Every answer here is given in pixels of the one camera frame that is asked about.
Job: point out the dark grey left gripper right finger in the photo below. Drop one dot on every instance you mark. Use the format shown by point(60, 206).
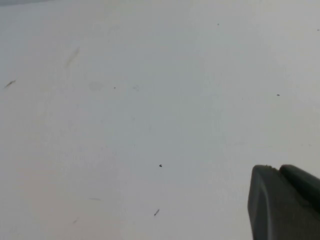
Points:
point(302, 180)

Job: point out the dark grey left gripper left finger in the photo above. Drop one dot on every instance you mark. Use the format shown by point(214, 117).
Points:
point(275, 207)

